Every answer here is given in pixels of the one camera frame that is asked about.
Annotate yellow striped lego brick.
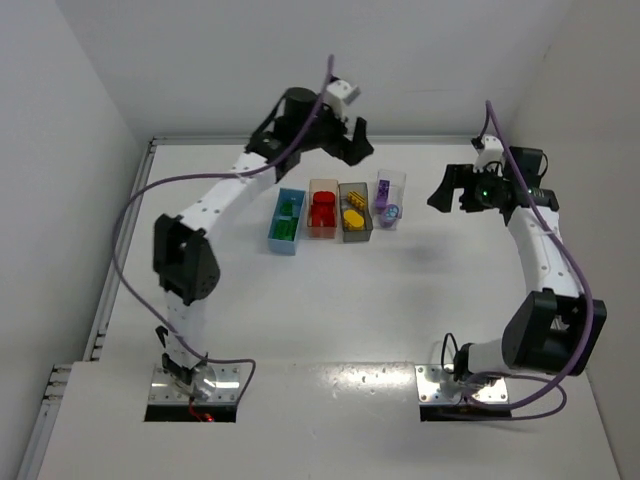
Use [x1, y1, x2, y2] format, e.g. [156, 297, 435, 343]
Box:
[346, 190, 367, 210]

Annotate yellow rounded lego brick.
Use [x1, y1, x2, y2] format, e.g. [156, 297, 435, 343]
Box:
[342, 209, 366, 231]

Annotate green number lego brick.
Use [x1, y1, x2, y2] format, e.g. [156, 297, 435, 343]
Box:
[279, 201, 300, 217]

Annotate green lego plate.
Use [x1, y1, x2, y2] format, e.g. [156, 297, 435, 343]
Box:
[271, 218, 298, 242]

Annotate purple butterfly lego brick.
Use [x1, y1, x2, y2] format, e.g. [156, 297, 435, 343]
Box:
[374, 179, 390, 211]

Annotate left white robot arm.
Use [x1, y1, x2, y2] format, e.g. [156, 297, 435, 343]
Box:
[152, 78, 374, 388]

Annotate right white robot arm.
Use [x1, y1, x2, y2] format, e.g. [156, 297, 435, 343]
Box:
[427, 147, 607, 384]

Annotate tan translucent bin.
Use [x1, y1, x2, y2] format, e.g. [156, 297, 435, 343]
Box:
[307, 179, 338, 239]

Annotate clear transparent bin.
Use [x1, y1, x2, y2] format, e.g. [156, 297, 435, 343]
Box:
[373, 169, 406, 230]

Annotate blue rectangular bin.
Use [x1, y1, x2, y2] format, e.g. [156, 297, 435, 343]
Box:
[267, 188, 306, 256]

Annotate grey translucent bin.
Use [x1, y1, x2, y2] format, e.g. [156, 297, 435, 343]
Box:
[338, 182, 373, 243]

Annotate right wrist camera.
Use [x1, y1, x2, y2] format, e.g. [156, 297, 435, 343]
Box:
[471, 135, 504, 171]

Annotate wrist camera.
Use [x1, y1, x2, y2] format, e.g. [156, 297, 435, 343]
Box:
[471, 135, 504, 171]
[324, 79, 361, 116]

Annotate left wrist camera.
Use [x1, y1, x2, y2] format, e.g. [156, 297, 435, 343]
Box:
[324, 79, 361, 116]

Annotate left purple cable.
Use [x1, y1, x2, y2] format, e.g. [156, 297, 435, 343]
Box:
[112, 54, 336, 401]

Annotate purple cable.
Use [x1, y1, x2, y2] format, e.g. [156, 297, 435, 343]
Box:
[112, 54, 336, 401]
[439, 99, 596, 421]

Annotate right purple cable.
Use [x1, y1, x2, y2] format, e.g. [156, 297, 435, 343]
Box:
[439, 99, 596, 421]

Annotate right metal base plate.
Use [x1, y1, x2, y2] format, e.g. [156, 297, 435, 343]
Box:
[415, 364, 509, 406]

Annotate metal base plate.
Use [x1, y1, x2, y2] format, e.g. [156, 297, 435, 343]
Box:
[415, 364, 509, 406]
[148, 364, 241, 406]

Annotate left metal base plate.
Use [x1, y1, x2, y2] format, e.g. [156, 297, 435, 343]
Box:
[148, 364, 241, 406]

